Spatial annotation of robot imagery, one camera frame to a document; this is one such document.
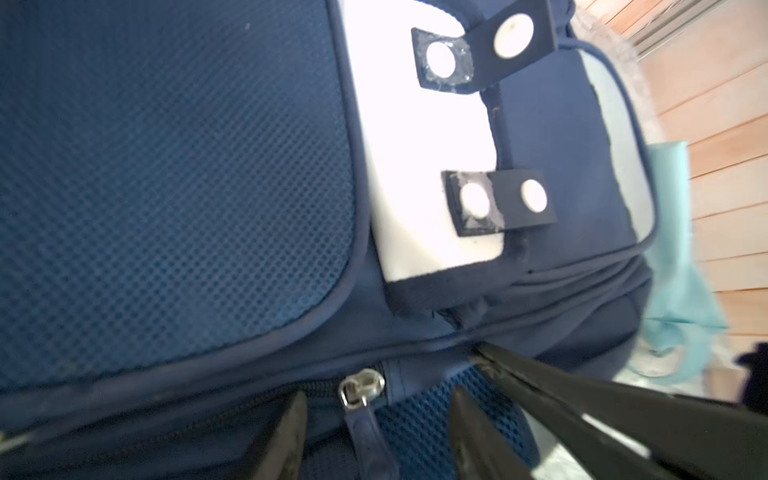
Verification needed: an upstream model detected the light blue pencil pouch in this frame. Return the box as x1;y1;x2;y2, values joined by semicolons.
629;142;728;386

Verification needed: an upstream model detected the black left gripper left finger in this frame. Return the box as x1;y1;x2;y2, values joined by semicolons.
236;391;308;479

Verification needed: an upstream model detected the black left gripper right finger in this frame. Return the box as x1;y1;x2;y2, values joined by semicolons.
448;386;532;480

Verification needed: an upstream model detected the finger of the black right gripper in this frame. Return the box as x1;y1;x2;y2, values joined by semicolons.
473;343;767;479

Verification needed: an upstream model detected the navy blue student backpack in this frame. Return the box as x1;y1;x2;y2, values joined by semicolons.
1;1;657;479

